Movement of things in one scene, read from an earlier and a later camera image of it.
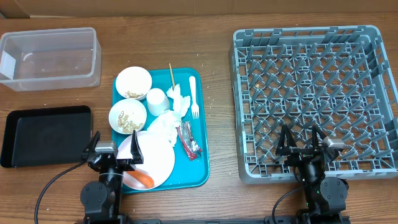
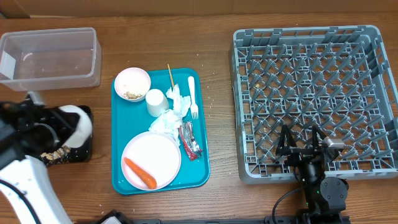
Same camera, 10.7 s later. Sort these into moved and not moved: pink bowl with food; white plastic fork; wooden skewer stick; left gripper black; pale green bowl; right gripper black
Moved: left gripper black; pale green bowl
Not moved: pink bowl with food; wooden skewer stick; right gripper black; white plastic fork
